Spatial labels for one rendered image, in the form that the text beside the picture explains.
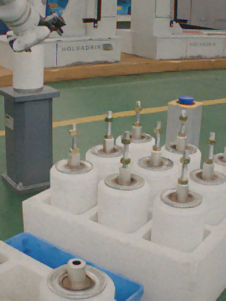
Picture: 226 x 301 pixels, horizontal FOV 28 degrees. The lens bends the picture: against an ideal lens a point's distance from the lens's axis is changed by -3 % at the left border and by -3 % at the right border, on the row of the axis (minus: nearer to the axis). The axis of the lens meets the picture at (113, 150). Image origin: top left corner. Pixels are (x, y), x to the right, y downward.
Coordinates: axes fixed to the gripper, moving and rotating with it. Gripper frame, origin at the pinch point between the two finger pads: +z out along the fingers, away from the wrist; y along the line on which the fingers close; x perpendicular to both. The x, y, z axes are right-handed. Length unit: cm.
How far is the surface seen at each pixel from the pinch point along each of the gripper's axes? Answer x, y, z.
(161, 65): -53, -34, 222
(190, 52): -61, -61, 247
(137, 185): 47, -9, -23
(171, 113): 29.5, -20.9, 11.5
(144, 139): 34.7, -12.4, 1.1
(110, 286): 60, -4, -50
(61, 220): 46, 7, -22
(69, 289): 58, 0, -53
